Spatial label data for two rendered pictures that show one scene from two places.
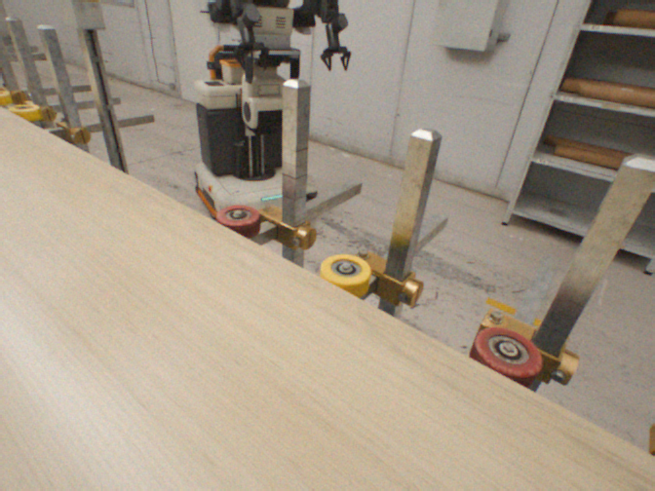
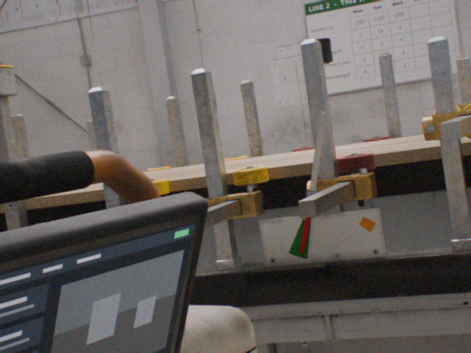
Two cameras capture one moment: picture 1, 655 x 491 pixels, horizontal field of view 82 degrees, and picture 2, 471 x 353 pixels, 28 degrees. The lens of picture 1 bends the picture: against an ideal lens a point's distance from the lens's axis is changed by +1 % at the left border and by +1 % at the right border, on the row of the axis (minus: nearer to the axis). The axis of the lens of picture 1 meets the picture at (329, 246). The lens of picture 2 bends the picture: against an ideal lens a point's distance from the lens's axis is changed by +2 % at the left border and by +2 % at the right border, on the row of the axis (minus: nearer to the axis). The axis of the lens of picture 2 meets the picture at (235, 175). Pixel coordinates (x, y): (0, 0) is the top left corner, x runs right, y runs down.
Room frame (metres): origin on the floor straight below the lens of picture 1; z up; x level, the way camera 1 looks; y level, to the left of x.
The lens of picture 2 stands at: (3.36, 0.64, 1.00)
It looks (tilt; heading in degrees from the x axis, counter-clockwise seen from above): 3 degrees down; 165
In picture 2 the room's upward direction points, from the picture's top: 8 degrees counter-clockwise
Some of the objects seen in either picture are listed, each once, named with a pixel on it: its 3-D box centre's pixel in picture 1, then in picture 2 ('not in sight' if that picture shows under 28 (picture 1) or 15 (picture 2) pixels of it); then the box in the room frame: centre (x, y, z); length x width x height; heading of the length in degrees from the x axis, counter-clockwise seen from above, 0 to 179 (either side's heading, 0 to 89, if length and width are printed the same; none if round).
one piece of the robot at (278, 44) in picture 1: (271, 59); not in sight; (2.10, 0.37, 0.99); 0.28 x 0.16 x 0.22; 125
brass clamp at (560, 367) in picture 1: (523, 347); not in sight; (0.42, -0.31, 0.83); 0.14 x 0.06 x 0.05; 55
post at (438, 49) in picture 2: not in sight; (452, 159); (1.70, 1.51, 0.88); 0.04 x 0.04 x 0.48; 55
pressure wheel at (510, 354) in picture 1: (495, 376); not in sight; (0.34, -0.23, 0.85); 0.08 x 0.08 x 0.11
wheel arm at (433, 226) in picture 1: (398, 256); not in sight; (0.65, -0.14, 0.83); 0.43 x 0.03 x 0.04; 145
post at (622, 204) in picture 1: (558, 321); not in sight; (0.41, -0.33, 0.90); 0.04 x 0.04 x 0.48; 55
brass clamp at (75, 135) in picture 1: (73, 132); not in sight; (1.28, 0.92, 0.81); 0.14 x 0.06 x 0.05; 55
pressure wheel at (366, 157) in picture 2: not in sight; (357, 179); (1.51, 1.39, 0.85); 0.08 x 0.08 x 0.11
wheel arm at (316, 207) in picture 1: (305, 212); not in sight; (0.79, 0.06, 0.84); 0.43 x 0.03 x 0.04; 145
